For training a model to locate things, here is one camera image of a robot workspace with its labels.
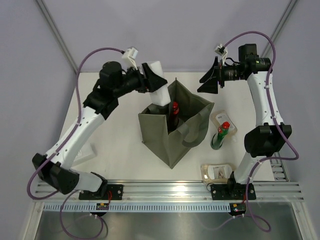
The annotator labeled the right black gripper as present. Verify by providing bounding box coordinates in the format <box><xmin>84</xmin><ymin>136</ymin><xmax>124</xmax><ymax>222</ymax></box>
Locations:
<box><xmin>197</xmin><ymin>56</ymin><xmax>245</xmax><ymax>95</ymax></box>

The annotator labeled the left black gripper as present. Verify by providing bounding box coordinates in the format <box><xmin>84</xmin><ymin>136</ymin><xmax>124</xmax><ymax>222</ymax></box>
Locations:
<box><xmin>112</xmin><ymin>62</ymin><xmax>167</xmax><ymax>98</ymax></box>

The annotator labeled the white bottle black cap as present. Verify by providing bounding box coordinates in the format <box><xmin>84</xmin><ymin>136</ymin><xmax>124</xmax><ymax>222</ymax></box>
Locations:
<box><xmin>146</xmin><ymin>61</ymin><xmax>171</xmax><ymax>107</ymax></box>

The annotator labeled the olive green canvas bag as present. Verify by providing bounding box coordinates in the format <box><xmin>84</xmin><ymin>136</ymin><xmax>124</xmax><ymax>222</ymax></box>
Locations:
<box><xmin>138</xmin><ymin>80</ymin><xmax>215</xmax><ymax>169</ymax></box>

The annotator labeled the red dish soap bottle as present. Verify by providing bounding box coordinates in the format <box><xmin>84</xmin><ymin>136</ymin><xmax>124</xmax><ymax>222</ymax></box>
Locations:
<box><xmin>167</xmin><ymin>101</ymin><xmax>180</xmax><ymax>133</ymax></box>

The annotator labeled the clear beige refill pouch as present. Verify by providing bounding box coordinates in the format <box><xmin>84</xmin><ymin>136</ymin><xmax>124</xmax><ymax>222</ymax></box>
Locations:
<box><xmin>200</xmin><ymin>164</ymin><xmax>233</xmax><ymax>184</ymax></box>
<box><xmin>210</xmin><ymin>110</ymin><xmax>238</xmax><ymax>137</ymax></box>

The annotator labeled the green bottle red cap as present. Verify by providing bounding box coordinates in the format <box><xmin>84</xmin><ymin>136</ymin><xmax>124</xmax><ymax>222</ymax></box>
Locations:
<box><xmin>210</xmin><ymin>121</ymin><xmax>230</xmax><ymax>150</ymax></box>

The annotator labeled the white soap bar box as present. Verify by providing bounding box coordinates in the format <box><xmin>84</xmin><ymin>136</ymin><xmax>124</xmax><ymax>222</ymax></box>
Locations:
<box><xmin>72</xmin><ymin>142</ymin><xmax>96</xmax><ymax>167</ymax></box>

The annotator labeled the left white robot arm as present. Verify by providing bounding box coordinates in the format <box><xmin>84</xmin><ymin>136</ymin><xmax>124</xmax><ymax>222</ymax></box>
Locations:
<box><xmin>32</xmin><ymin>61</ymin><xmax>171</xmax><ymax>200</ymax></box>

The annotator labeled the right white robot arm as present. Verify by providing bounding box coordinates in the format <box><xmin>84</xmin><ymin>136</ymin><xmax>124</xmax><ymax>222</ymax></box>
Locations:
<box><xmin>197</xmin><ymin>43</ymin><xmax>292</xmax><ymax>201</ymax></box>

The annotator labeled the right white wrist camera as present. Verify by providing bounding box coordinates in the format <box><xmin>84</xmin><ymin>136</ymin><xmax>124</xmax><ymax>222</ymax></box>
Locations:
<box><xmin>214</xmin><ymin>43</ymin><xmax>228</xmax><ymax>66</ymax></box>

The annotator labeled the aluminium front rail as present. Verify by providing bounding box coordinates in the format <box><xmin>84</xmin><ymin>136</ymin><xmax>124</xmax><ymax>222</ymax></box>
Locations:
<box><xmin>32</xmin><ymin>178</ymin><xmax>305</xmax><ymax>204</ymax></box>

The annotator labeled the right aluminium frame post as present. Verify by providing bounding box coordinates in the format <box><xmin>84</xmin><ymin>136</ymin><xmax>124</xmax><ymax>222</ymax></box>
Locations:
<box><xmin>270</xmin><ymin>0</ymin><xmax>300</xmax><ymax>45</ymax></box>

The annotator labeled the aluminium frame post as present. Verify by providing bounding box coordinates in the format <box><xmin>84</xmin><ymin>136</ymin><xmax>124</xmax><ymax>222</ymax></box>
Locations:
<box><xmin>270</xmin><ymin>0</ymin><xmax>300</xmax><ymax>45</ymax></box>
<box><xmin>34</xmin><ymin>0</ymin><xmax>78</xmax><ymax>73</ymax></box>

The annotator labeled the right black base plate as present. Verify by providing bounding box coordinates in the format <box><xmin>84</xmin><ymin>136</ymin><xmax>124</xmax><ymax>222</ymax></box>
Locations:
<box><xmin>210</xmin><ymin>183</ymin><xmax>257</xmax><ymax>201</ymax></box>

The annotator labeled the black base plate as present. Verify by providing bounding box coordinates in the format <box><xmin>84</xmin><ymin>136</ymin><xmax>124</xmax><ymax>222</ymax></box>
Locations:
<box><xmin>78</xmin><ymin>183</ymin><xmax>124</xmax><ymax>201</ymax></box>
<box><xmin>210</xmin><ymin>183</ymin><xmax>257</xmax><ymax>201</ymax></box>

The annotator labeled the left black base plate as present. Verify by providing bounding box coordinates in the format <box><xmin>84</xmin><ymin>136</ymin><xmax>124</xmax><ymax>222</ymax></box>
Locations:
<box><xmin>78</xmin><ymin>183</ymin><xmax>124</xmax><ymax>201</ymax></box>

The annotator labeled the left aluminium frame post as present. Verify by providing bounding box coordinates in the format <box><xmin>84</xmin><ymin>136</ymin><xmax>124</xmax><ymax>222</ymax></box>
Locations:
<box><xmin>34</xmin><ymin>0</ymin><xmax>78</xmax><ymax>73</ymax></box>

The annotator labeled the white slotted cable duct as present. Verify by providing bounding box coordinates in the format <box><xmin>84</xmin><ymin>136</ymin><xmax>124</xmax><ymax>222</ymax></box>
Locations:
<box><xmin>43</xmin><ymin>202</ymin><xmax>232</xmax><ymax>213</ymax></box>

